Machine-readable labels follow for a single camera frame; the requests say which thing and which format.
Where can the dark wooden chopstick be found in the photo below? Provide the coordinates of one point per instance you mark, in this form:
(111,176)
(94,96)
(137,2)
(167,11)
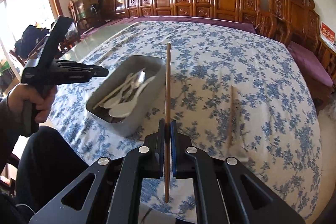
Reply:
(167,124)
(229,130)

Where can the carved wooden armchair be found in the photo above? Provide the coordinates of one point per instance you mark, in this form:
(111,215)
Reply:
(296,24)

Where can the person's left forearm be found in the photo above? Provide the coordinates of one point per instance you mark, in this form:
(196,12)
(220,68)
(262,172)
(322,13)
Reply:
(11,128)

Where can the light bamboo chopstick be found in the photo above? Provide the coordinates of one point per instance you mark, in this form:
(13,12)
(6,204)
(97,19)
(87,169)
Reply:
(112,94)

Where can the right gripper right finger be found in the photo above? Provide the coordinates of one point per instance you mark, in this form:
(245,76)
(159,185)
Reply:
(194,163)

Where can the red gift box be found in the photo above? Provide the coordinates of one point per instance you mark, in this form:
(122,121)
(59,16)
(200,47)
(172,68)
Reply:
(327,34)

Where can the person's left hand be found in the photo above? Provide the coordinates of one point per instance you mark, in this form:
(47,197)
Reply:
(22,92)

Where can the white ceramic spoon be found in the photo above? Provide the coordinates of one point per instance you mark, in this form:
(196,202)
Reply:
(124,109)

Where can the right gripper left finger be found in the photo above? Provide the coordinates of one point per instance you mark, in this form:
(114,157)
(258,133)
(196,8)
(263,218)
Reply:
(145,161)

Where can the blue floral tablecloth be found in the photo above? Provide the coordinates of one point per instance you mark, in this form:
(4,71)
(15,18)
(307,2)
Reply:
(276,118)

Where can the grey metal tray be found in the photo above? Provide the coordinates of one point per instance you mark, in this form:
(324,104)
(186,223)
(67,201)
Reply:
(124,127)

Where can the wooden chair with clothes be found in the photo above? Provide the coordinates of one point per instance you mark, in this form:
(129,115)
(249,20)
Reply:
(33,38)

